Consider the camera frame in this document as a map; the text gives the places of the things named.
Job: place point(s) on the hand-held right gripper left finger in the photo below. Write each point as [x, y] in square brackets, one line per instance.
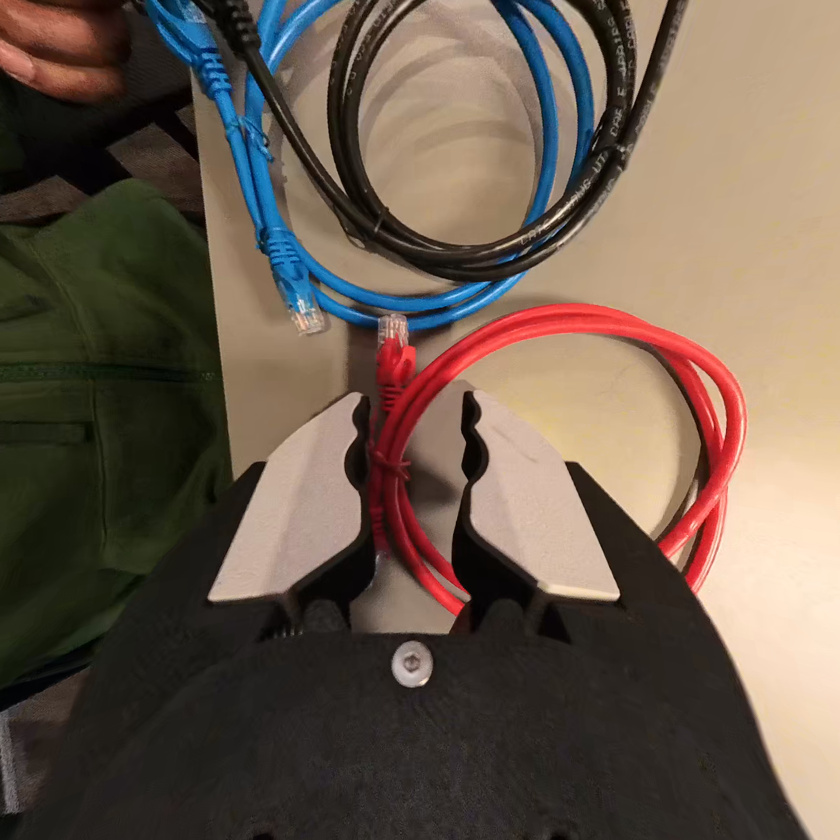
[289, 525]

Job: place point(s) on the person's left hand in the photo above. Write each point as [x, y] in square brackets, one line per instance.
[59, 46]

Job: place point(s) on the person's green sweatshirt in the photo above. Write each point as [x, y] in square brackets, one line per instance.
[98, 394]

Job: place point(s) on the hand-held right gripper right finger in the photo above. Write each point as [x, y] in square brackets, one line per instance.
[544, 525]

